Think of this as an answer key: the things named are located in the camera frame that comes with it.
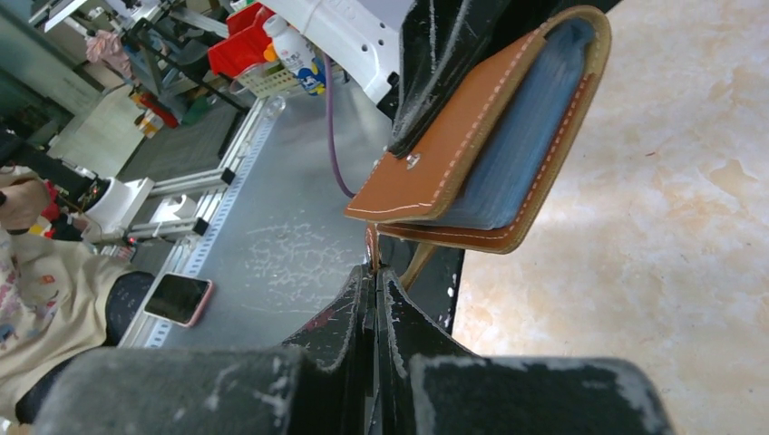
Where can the white milk bottle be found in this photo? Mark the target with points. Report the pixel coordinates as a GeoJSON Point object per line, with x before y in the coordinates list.
{"type": "Point", "coordinates": [295, 53]}

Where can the red plastic bin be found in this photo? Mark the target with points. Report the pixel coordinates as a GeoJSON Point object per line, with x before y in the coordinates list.
{"type": "Point", "coordinates": [245, 44]}

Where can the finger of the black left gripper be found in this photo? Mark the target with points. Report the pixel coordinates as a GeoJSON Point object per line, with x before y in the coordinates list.
{"type": "Point", "coordinates": [440, 41]}

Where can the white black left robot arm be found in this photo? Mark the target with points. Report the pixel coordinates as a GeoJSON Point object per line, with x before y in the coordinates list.
{"type": "Point", "coordinates": [359, 41]}

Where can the pink cased smartphone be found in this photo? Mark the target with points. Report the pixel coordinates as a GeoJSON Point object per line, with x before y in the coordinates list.
{"type": "Point", "coordinates": [179, 299]}

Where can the aluminium frame rail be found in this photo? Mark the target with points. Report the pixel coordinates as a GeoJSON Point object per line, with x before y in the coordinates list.
{"type": "Point", "coordinates": [193, 237]}

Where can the brown leather card holder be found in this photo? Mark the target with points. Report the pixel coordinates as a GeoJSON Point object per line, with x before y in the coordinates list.
{"type": "Point", "coordinates": [477, 178]}

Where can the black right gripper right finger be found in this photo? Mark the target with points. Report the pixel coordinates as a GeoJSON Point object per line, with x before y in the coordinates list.
{"type": "Point", "coordinates": [430, 384]}

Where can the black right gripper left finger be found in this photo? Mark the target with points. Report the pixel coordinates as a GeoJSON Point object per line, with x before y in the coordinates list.
{"type": "Point", "coordinates": [314, 382]}

